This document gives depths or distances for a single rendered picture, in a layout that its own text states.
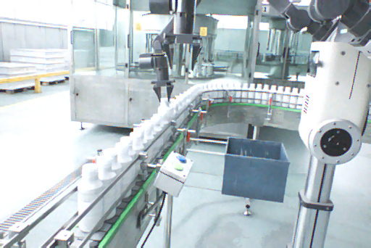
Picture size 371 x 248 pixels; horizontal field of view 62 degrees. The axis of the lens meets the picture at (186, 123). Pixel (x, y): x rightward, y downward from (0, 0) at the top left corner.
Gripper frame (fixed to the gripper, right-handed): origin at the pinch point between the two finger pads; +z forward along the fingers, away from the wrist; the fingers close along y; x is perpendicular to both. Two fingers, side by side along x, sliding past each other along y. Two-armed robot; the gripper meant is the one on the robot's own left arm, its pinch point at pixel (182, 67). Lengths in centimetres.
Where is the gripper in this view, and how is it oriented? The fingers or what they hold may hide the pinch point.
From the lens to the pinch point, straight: 91.0
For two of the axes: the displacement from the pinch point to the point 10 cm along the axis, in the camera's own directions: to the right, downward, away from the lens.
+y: 9.8, 1.0, -1.7
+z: -0.6, 9.7, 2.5
